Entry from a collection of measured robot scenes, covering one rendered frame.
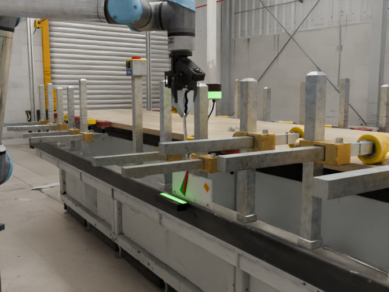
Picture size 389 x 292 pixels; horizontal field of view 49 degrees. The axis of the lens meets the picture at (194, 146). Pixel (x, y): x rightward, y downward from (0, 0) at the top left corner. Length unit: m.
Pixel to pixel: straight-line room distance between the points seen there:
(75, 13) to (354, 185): 0.98
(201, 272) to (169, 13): 1.19
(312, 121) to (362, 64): 8.33
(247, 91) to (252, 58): 10.04
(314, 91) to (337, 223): 0.45
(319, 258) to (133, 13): 0.82
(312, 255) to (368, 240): 0.24
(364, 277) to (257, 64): 10.27
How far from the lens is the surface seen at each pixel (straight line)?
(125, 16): 1.29
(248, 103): 1.23
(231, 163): 0.84
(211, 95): 1.45
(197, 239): 1.59
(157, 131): 2.06
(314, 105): 1.05
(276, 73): 10.69
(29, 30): 3.87
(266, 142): 1.19
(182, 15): 1.39
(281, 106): 10.57
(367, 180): 0.73
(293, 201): 1.44
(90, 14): 1.36
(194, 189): 1.48
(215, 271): 1.95
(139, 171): 1.30
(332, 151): 1.01
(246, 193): 1.27
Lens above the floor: 1.09
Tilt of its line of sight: 8 degrees down
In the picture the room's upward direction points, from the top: straight up
